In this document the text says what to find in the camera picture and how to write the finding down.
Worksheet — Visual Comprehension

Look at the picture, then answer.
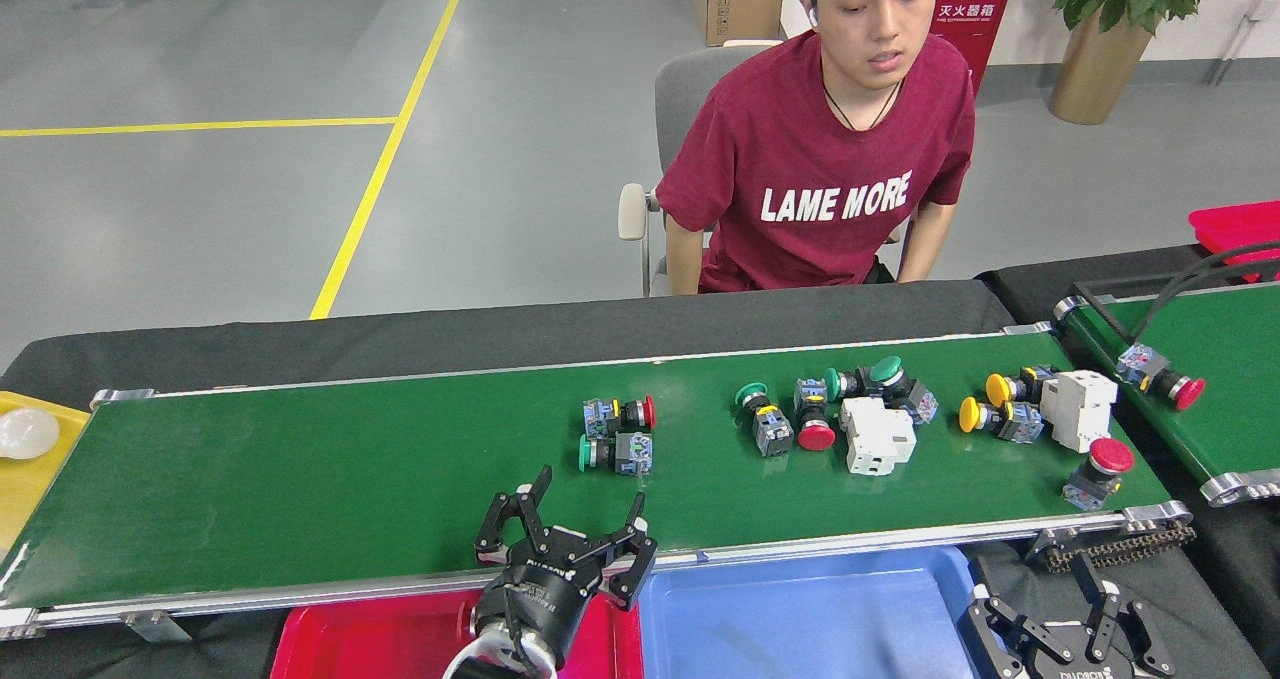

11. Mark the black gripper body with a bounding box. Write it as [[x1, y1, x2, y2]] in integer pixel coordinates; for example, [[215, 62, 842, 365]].
[[472, 527, 613, 672], [1030, 647, 1141, 679]]

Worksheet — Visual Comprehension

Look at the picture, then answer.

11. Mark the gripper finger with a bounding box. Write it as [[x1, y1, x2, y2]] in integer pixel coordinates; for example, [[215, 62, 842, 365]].
[[965, 584, 1066, 679], [1070, 554, 1179, 676], [590, 492, 660, 612], [473, 464, 556, 568]]

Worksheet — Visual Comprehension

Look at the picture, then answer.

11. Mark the green push button switch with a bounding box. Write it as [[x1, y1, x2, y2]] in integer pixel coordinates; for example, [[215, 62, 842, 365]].
[[734, 382, 795, 458], [866, 355, 940, 427], [577, 431, 654, 477], [824, 364, 881, 403]]

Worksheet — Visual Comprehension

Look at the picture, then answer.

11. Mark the red push button switch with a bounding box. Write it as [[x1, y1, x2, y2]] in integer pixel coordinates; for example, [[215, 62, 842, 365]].
[[582, 395, 658, 439]]

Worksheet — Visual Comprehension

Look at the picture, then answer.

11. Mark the white circuit breaker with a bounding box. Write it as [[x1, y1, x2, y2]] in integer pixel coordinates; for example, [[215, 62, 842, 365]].
[[1039, 369, 1120, 455], [839, 396, 918, 477]]

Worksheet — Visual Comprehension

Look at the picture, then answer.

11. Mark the blue plastic tray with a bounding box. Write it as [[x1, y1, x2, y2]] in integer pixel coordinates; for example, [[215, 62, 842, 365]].
[[637, 546, 991, 679]]

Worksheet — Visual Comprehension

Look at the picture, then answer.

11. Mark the red plastic tray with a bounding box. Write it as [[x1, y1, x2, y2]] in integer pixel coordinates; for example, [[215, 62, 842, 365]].
[[270, 589, 646, 679]]

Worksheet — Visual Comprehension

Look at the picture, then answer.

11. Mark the long green conveyor belt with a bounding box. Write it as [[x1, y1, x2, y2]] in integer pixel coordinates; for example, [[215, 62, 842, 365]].
[[0, 321, 1196, 640]]

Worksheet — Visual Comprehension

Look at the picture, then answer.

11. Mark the short green conveyor belt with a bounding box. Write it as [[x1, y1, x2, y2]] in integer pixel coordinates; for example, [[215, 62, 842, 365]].
[[1052, 279, 1280, 508]]

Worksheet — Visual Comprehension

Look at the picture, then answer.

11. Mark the yellow plastic tray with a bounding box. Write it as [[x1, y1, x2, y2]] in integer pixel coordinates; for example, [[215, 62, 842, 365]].
[[0, 391, 91, 560]]

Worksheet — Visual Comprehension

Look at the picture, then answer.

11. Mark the red plastic bin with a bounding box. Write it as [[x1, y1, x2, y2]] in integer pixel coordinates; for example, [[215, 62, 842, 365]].
[[1188, 200, 1280, 285]]

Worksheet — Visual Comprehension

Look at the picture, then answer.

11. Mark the person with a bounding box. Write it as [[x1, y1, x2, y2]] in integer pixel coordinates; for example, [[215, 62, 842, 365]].
[[655, 0, 977, 295]]

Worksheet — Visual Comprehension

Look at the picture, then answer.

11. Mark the grey office chair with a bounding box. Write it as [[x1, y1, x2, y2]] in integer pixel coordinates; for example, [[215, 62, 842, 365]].
[[617, 41, 781, 297]]

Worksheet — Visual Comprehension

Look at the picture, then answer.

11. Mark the white light bulb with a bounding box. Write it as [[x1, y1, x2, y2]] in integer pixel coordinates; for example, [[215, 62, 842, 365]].
[[0, 407, 61, 461]]

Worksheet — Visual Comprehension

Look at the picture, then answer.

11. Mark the potted plant gold pot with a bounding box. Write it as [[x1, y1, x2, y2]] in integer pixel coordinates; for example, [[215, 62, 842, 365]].
[[1030, 0, 1236, 126]]

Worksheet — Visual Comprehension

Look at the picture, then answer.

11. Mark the cardboard box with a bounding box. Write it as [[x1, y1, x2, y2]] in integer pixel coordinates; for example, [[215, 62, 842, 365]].
[[690, 0, 788, 47]]

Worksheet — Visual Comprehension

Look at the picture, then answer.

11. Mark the red fire extinguisher box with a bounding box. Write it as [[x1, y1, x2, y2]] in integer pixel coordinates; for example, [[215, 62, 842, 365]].
[[928, 0, 1019, 98]]

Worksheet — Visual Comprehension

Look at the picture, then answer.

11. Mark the black drive chain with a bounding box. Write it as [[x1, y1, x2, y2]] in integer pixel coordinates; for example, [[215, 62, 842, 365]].
[[1025, 519, 1198, 573]]

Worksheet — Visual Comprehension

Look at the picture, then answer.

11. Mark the black metal frame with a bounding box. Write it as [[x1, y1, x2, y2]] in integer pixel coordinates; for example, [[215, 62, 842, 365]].
[[1070, 264, 1280, 348]]

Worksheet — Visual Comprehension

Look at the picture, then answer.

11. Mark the black cable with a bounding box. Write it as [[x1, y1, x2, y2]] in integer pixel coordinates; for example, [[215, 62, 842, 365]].
[[1130, 242, 1280, 346]]

